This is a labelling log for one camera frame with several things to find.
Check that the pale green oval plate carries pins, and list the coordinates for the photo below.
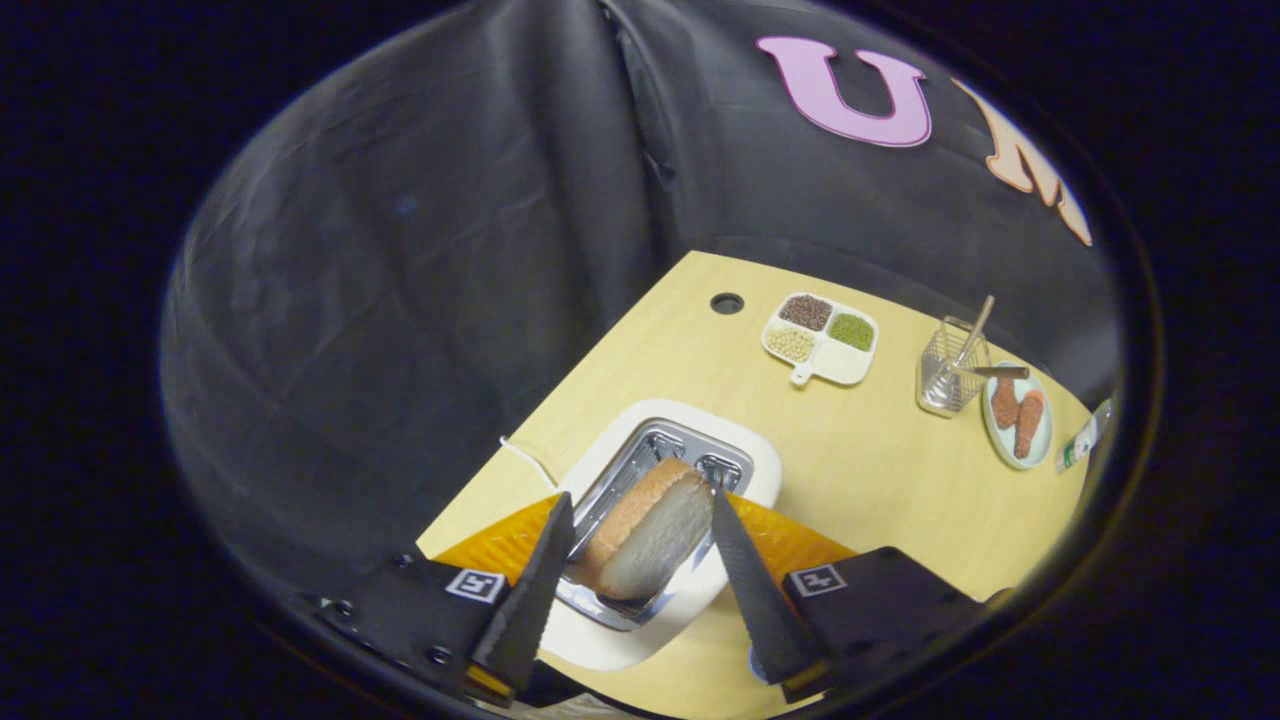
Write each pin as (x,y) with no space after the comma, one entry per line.
(1040,440)

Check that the clear plastic water bottle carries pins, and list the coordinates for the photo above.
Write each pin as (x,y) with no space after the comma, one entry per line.
(1080,440)

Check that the brown meat patty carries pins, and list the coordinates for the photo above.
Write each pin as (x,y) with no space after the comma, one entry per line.
(1004,403)
(1029,425)

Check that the plain bread slice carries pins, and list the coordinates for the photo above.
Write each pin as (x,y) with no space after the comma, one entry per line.
(650,530)

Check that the white toaster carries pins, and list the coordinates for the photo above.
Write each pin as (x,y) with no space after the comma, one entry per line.
(720,425)

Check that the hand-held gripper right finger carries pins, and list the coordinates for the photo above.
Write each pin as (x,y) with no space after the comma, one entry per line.
(760,590)

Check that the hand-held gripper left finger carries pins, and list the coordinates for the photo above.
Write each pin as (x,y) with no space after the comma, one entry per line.
(530,600)

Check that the light wooden utensil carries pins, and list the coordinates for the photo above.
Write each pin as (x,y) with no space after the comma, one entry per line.
(980,322)

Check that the white divided bean dish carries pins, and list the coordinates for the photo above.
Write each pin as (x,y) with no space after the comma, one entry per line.
(838,362)

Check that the dark wooden utensil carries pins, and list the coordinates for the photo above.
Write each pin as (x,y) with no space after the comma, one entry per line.
(1005,372)

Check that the black backdrop cloth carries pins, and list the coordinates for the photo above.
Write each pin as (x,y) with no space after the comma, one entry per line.
(400,300)

